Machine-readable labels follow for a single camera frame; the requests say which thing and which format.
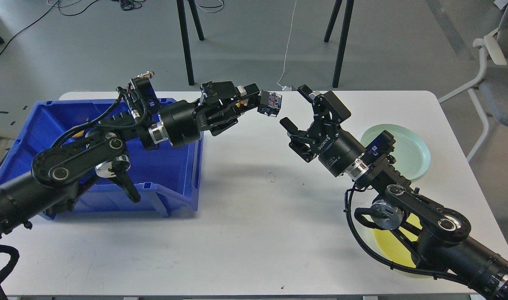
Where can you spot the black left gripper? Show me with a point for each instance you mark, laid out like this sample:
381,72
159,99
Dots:
223,104

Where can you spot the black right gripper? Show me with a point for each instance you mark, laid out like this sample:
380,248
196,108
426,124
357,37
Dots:
335,147

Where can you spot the yellow push button front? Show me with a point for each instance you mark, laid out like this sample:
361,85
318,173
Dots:
265,102

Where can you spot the yellow push button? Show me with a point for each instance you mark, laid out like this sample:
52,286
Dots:
79,134
265,102

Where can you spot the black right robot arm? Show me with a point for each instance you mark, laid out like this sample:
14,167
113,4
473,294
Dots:
437,237

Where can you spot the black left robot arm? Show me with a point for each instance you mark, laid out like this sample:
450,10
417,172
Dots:
97,149

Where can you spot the pale green plate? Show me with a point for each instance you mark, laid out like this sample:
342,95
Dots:
412,155

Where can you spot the yellow push button back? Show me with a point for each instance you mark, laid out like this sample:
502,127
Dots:
79,134

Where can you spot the yellow plate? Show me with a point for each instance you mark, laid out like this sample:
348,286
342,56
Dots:
391,248

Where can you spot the black stand leg right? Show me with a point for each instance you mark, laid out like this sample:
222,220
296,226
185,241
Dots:
343,36

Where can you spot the black stand leg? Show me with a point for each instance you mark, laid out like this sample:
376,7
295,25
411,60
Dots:
185,34
343,36

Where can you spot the black stand leg left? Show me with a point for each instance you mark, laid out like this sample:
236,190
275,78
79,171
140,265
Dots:
185,34

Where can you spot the grey office chair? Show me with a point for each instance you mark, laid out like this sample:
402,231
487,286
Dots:
491,79

